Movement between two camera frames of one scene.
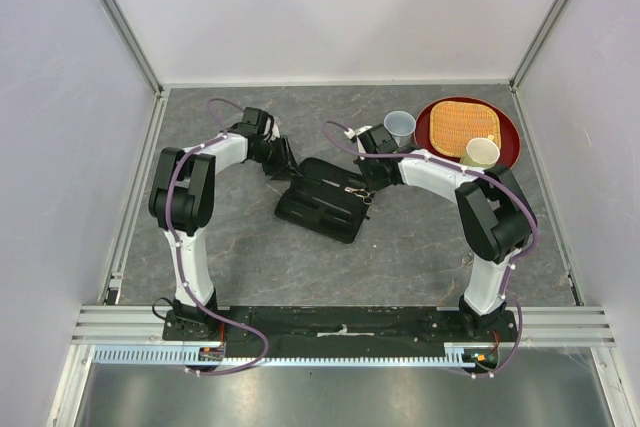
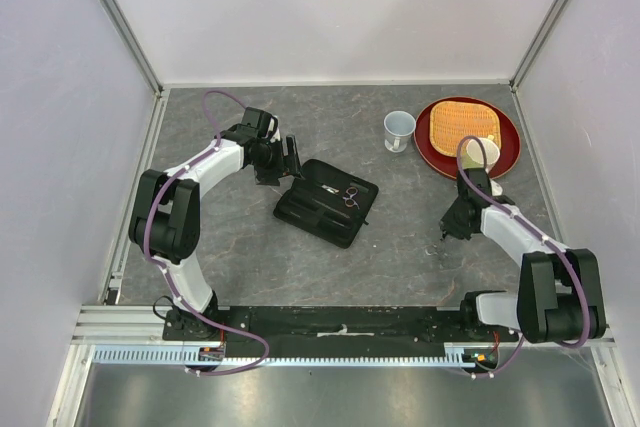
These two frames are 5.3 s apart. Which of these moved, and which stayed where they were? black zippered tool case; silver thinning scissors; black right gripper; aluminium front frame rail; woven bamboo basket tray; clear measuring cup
Moved: black right gripper; silver thinning scissors
Stayed: black zippered tool case; clear measuring cup; woven bamboo basket tray; aluminium front frame rail
